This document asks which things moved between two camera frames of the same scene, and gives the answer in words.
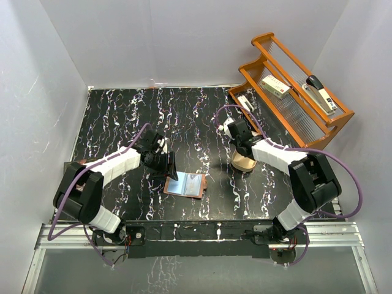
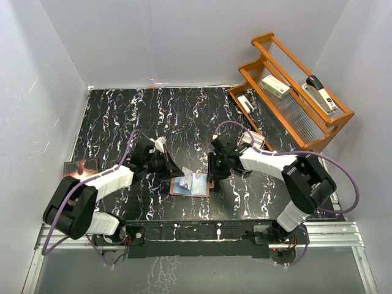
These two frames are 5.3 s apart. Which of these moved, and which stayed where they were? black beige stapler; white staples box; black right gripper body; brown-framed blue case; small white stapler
Moved: brown-framed blue case; black right gripper body
Stayed: small white stapler; white staples box; black beige stapler
